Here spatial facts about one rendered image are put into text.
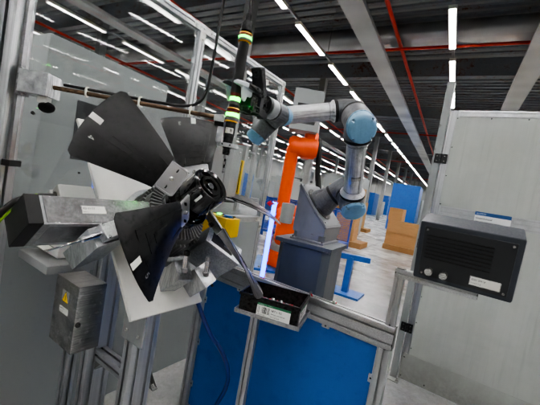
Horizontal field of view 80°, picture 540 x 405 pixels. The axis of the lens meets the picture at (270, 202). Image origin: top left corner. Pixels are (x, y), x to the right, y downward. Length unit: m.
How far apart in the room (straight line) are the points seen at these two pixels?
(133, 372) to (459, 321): 2.10
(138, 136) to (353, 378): 1.07
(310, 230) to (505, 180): 1.43
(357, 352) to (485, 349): 1.53
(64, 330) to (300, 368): 0.84
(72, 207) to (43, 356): 1.01
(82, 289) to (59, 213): 0.38
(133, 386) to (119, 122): 0.81
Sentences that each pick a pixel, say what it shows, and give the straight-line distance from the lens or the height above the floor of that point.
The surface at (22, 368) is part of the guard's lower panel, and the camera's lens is 1.79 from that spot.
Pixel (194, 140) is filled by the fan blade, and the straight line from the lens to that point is 1.16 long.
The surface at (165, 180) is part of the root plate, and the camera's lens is 0.98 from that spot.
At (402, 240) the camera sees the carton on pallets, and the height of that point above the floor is 0.33.
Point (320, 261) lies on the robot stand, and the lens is 1.63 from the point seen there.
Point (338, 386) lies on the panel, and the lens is 1.38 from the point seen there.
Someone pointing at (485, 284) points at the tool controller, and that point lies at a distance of 1.13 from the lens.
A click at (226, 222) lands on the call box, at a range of 1.47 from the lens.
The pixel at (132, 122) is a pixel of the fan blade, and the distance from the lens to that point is 0.97.
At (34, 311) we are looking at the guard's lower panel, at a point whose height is 0.58.
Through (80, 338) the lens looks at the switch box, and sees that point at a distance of 1.27.
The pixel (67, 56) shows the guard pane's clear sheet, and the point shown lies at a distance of 1.60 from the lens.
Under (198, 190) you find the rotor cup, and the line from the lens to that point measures 0.93.
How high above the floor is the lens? 1.25
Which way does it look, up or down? 3 degrees down
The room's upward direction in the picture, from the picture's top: 10 degrees clockwise
